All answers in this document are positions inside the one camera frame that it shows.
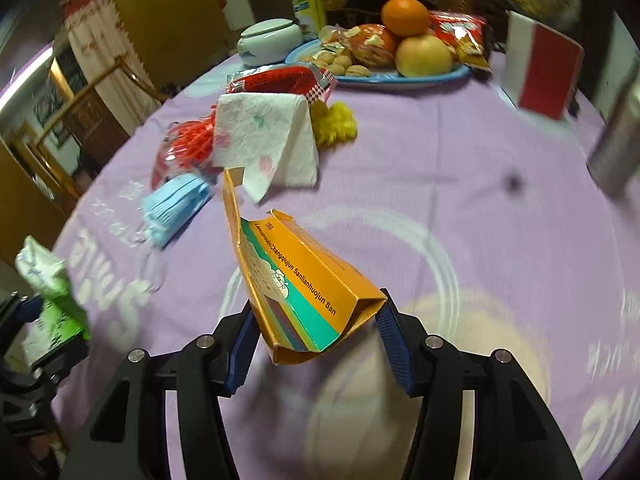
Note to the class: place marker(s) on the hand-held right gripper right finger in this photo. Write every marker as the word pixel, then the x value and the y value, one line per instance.
pixel 395 350

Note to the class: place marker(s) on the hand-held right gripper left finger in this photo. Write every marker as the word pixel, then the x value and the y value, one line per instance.
pixel 240 355

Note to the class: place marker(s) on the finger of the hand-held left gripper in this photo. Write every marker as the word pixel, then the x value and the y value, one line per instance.
pixel 27 307
pixel 62 357

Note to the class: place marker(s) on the green white plastic wrapper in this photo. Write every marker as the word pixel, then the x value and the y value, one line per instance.
pixel 50 280

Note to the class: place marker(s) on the orange medicine box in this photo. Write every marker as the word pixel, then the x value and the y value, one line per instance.
pixel 310 280

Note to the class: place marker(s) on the red foil snack wrapper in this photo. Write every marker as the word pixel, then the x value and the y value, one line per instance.
pixel 280 77

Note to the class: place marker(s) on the blue face mask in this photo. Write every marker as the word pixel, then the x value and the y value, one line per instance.
pixel 170 205

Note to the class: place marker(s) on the red clear plastic wrapper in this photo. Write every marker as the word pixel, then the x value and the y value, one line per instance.
pixel 159 165

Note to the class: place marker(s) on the wooden round-back chair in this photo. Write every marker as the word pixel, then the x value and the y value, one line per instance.
pixel 95 120

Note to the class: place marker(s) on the red shredded plastic flower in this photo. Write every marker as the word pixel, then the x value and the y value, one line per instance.
pixel 192 140

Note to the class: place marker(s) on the white paper tissue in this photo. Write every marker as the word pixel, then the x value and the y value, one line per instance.
pixel 260 130

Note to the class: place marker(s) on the fluorescent tube light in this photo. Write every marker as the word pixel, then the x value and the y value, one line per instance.
pixel 25 77

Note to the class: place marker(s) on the yellow plastic flower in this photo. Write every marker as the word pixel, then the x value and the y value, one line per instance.
pixel 335 122

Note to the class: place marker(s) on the blue rimmed plate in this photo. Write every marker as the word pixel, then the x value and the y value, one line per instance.
pixel 400 83

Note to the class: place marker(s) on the floral curtain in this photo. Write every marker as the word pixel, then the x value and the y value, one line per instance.
pixel 100 35

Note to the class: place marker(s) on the pile of walnuts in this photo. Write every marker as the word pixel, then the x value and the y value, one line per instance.
pixel 345 63

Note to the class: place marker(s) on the yellow apple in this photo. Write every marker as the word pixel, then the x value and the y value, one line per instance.
pixel 425 56

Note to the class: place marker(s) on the steel water bottle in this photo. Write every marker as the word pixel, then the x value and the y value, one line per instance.
pixel 617 145

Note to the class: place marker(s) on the white ceramic jar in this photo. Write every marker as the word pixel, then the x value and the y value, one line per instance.
pixel 270 40

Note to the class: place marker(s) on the white red box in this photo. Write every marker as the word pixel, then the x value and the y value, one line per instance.
pixel 545 65

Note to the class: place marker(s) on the clear plastic jelly cup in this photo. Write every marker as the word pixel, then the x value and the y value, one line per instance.
pixel 332 34

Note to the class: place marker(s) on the red snack packet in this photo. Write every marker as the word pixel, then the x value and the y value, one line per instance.
pixel 460 30

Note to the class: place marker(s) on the orange fruit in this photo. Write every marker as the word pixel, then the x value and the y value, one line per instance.
pixel 405 16

